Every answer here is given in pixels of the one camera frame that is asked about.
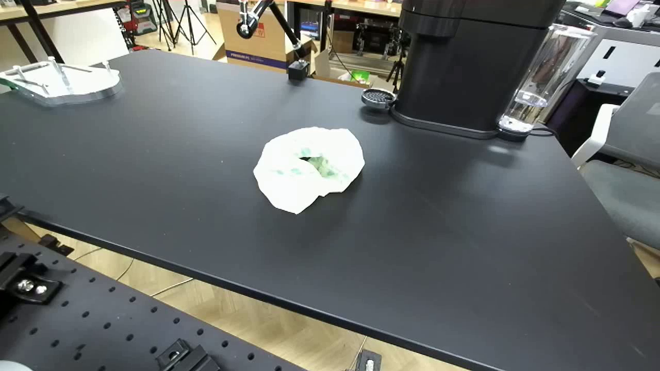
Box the white cloth with green stains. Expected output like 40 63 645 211
253 125 366 215

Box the small black round dish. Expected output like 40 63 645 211
360 87 397 112

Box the cardboard box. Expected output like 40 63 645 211
216 3 316 68

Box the clear plastic container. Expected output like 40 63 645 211
499 22 592 134

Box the black perforated breadboard plate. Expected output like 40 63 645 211
0 231 301 371

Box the white panel board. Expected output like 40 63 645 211
43 8 127 66

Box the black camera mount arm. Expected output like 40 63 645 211
235 0 311 85

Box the black robot base pedestal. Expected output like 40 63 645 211
393 0 565 139

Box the black camera tripod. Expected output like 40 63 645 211
152 0 214 52

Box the black bracket with screws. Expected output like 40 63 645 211
0 251 61 305

